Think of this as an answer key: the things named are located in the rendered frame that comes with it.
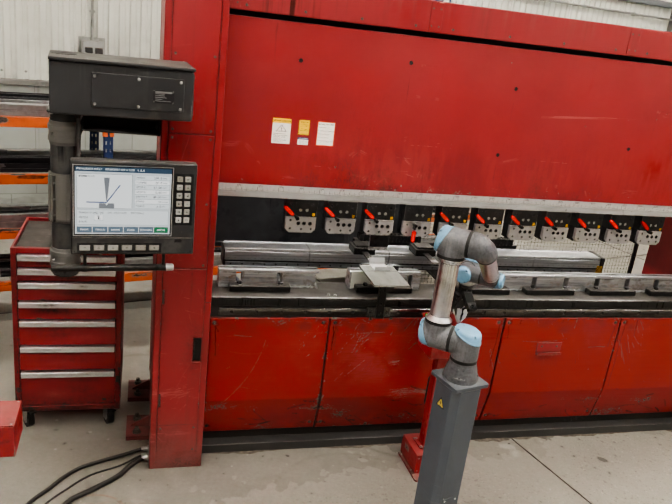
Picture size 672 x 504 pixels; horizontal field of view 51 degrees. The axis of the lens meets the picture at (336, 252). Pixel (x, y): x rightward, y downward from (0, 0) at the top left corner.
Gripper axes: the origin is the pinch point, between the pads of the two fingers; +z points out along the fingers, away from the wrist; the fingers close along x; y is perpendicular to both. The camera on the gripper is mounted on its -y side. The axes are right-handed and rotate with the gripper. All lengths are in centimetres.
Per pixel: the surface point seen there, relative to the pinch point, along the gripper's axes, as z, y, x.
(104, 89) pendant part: -102, -11, 166
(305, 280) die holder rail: -5, 34, 71
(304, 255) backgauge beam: -7, 60, 66
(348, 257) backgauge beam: -6, 59, 41
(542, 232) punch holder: -36, 32, -55
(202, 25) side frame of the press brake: -123, 24, 130
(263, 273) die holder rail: -8, 35, 93
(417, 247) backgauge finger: -15, 56, 4
